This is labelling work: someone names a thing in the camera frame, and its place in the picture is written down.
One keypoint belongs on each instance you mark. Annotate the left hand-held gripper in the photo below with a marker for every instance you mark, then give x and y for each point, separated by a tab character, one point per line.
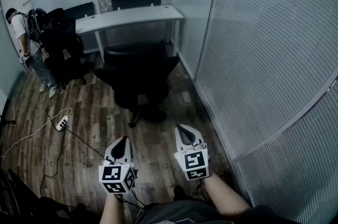
116	174

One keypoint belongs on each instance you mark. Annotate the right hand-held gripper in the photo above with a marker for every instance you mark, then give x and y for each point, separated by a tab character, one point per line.
195	162

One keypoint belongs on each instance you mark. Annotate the black mesh office chair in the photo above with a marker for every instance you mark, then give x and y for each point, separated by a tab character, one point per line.
137	72

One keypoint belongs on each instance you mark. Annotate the person's left forearm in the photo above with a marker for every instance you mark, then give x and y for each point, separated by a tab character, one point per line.
113	209

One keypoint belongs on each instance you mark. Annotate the person's right forearm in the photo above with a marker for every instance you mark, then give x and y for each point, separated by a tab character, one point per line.
224	196

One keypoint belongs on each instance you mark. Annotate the person's black shoe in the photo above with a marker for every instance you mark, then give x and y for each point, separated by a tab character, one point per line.
179	192

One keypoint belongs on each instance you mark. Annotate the white power strip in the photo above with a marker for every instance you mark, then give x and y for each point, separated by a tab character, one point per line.
63	123

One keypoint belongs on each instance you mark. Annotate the person's dark clothing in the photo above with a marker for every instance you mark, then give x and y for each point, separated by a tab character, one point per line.
190	213

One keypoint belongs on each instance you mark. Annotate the black bag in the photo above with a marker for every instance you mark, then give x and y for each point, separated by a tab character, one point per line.
39	207

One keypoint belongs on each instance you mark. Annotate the white desk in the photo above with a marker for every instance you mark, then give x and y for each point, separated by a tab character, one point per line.
126	18

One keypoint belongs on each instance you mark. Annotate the black desk divider panel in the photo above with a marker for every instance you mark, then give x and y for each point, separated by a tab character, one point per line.
136	1
79	10

